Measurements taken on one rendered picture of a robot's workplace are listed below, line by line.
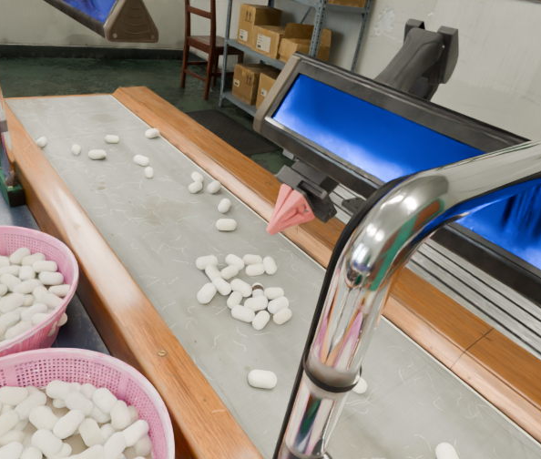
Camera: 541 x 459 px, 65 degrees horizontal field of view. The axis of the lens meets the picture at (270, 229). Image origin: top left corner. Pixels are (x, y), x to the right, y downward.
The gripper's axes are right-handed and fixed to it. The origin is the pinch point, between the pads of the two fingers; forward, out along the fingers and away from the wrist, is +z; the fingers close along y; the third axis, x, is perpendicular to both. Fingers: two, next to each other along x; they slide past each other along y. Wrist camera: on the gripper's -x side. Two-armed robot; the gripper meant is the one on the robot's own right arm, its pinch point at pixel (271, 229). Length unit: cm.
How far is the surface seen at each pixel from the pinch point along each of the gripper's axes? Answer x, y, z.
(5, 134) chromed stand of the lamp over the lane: -19, -47, 20
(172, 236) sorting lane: -0.3, -14.7, 12.3
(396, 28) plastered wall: 127, -136, -168
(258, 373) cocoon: -5.5, 17.9, 15.5
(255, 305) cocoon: -0.7, 8.0, 10.3
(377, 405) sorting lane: 3.2, 28.3, 8.4
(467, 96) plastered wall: 142, -73, -150
